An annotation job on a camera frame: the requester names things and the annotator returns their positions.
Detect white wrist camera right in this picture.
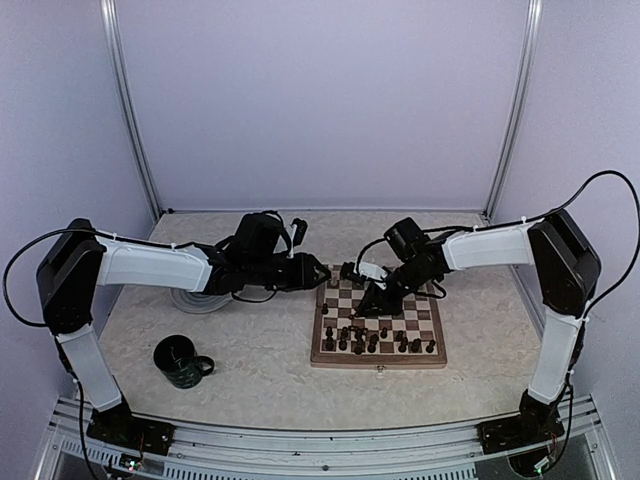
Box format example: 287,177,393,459
340,262,389,290

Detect dark green mug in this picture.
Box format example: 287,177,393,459
153,335,215,389

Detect dark rook piece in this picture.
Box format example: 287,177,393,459
324,337,335,351
411,338,422,353

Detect aluminium frame rail front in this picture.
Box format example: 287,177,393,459
34,394,616,480

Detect dark queen piece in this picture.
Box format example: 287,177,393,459
354,336,365,355

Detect white blue swirl plate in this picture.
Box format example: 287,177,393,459
170,289,232,315

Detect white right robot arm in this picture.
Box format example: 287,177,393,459
340,208,602,444

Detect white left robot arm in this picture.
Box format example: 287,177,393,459
36,211,330,445

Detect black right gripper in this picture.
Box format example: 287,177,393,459
358,259,434,315

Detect aluminium corner post left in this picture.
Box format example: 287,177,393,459
100,0,163,222

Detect aluminium corner post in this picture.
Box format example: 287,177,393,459
100,0,163,222
484,0,544,219

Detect aluminium corner post right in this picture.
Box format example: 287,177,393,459
484,0,544,219

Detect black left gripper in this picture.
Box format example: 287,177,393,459
247,252,332,292

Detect wooden folding chess board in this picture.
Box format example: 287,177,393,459
310,265,447,370

